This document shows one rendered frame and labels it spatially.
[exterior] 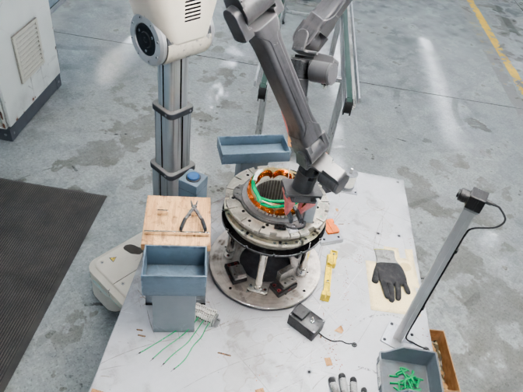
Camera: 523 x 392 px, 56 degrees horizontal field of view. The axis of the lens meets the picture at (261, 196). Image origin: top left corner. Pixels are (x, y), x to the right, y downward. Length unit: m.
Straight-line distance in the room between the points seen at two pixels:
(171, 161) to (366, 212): 0.80
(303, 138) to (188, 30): 0.56
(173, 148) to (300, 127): 0.74
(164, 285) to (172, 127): 0.60
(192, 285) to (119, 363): 0.33
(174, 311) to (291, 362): 0.37
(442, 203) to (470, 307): 0.85
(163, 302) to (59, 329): 1.18
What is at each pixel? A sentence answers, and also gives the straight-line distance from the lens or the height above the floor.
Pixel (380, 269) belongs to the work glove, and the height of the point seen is 0.80.
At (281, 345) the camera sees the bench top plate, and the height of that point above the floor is 0.78.
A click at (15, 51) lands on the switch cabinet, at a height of 0.54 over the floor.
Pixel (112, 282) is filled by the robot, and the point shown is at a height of 0.26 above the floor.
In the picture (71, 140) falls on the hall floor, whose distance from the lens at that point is 3.59.
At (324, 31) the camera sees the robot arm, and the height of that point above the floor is 1.59.
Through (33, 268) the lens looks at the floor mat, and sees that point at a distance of 2.77.
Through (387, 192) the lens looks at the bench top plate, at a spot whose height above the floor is 0.78.
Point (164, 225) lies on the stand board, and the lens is 1.42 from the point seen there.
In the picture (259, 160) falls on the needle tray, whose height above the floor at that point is 1.03.
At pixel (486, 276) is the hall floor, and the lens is 3.18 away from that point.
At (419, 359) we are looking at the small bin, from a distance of 1.61.
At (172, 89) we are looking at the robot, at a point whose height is 1.26.
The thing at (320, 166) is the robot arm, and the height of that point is 1.37.
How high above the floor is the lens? 2.08
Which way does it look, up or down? 42 degrees down
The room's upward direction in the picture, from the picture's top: 9 degrees clockwise
